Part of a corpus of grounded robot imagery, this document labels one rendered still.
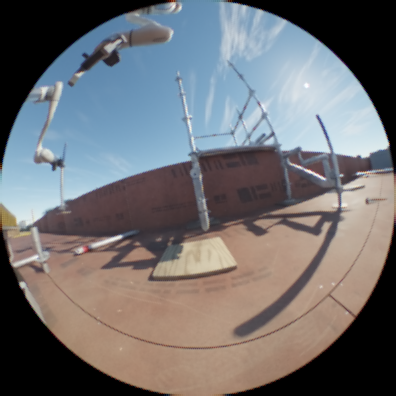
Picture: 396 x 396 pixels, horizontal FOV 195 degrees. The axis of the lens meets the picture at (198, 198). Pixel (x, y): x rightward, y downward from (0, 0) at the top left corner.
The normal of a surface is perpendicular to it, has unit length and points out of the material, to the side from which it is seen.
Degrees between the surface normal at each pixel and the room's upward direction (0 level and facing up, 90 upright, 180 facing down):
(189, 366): 0
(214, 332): 0
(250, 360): 0
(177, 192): 90
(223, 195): 90
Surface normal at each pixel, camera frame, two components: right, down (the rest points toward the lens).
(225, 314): -0.18, -0.98
